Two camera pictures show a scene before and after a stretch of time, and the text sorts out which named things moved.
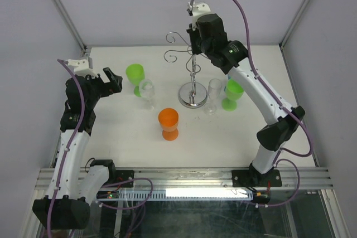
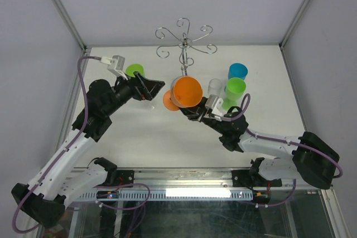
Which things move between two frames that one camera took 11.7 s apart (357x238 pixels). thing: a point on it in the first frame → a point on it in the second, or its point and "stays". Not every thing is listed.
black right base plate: x=246 y=178 stays
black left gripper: x=109 y=88 → x=152 y=86
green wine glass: x=234 y=90 stays
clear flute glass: x=213 y=90 stays
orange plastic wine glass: x=169 y=117 → x=186 y=92
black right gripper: x=193 y=32 → x=197 y=112
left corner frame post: x=62 y=9 stays
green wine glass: x=135 y=73 stays
